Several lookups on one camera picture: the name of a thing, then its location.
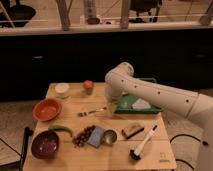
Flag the silver metal fork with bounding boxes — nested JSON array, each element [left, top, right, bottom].
[[77, 107, 107, 117]]

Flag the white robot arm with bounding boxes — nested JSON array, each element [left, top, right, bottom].
[[105, 62, 213, 171]]

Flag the orange bowl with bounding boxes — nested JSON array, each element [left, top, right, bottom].
[[32, 98, 62, 122]]

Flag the dark purple bowl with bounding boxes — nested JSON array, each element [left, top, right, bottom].
[[31, 131, 59, 159]]

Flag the green plastic tray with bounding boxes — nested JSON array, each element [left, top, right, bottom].
[[114, 77, 165, 115]]

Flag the small metal cup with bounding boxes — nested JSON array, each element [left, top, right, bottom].
[[103, 130, 117, 145]]

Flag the white cloth piece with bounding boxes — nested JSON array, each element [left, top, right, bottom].
[[132, 99, 151, 110]]

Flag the blue sponge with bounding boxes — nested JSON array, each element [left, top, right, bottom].
[[87, 126, 105, 148]]

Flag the orange topped small cup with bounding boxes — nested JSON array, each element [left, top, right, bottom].
[[83, 80, 94, 95]]

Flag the brown wooden block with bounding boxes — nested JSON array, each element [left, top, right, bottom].
[[121, 123, 144, 139]]

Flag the bunch of red grapes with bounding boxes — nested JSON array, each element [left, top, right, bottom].
[[72, 125, 95, 147]]

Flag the white round container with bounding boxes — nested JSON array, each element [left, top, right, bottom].
[[55, 83, 70, 99]]

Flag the green chili pepper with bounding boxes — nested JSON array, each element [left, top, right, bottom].
[[48, 125, 72, 137]]

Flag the white handled black brush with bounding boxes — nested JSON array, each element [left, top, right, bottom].
[[129, 125, 157, 161]]

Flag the black cable on floor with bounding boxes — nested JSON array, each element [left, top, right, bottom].
[[169, 133, 203, 171]]

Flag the black chair frame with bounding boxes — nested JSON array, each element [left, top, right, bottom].
[[0, 126, 35, 171]]

